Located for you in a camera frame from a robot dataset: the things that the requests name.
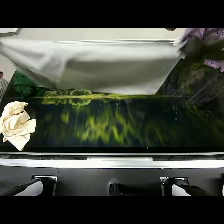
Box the light grey garment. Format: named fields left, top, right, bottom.
left=0, top=35, right=186, bottom=96

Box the cream garment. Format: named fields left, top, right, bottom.
left=0, top=100, right=37, bottom=152

